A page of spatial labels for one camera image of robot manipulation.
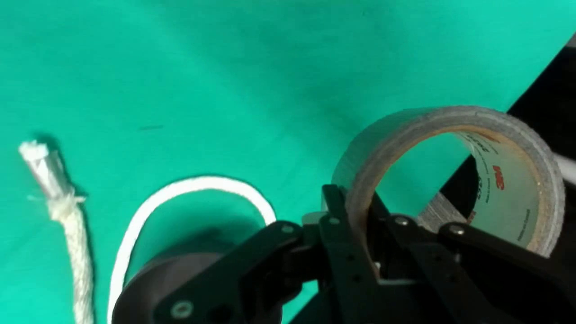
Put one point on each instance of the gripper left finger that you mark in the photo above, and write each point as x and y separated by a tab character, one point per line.
252	261

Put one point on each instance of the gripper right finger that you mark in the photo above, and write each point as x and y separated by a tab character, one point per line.
477	270

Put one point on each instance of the gray duct tape roll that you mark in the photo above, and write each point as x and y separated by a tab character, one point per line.
450	115

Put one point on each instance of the green tablecloth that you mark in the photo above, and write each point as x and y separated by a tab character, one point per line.
225	67

